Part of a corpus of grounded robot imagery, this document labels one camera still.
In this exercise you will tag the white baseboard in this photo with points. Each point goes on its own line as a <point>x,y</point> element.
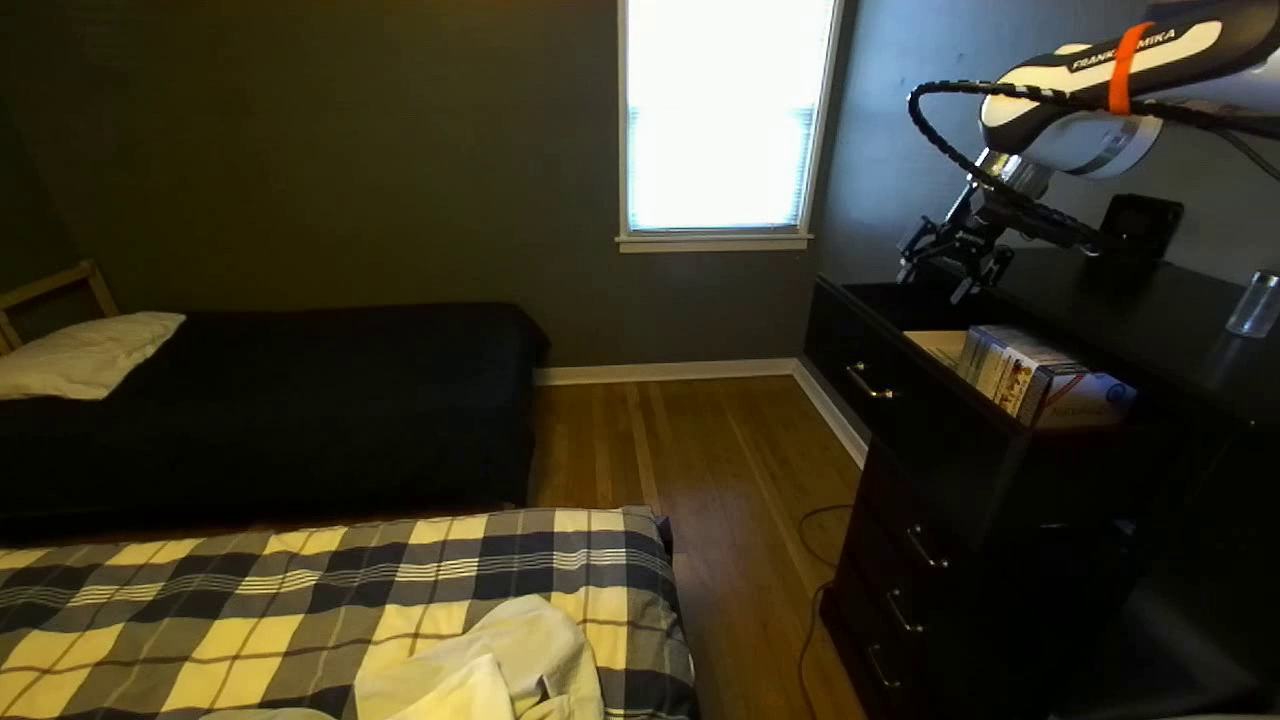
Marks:
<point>693,371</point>

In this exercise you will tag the white pillow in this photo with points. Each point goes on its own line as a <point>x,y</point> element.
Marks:
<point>80,355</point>

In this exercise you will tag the light wooden bed frame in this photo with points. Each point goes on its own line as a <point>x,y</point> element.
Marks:
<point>64,280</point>

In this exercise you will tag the bright window with white frame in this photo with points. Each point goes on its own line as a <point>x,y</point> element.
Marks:
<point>724,113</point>

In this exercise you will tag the black wooden dresser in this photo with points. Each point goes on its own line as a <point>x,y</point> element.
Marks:
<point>1173,534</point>

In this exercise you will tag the plaid blanket bed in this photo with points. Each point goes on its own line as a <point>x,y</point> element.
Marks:
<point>243,585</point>

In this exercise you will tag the white crumpled garment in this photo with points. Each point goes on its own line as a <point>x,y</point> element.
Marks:
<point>467,664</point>

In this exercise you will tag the black dresser drawer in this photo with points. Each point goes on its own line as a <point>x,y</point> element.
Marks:
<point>906,425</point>

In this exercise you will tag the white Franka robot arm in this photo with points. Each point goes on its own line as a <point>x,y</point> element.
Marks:
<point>1173,65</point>

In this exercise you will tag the black box on dresser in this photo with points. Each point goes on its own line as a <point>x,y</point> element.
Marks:
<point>1142,233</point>

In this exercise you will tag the clear glass jar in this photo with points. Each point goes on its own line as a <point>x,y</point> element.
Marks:
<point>1253,307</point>

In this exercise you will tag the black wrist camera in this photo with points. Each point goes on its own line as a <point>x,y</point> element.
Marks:
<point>927,246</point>

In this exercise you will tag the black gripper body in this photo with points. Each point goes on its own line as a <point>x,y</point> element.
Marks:
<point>975,241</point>

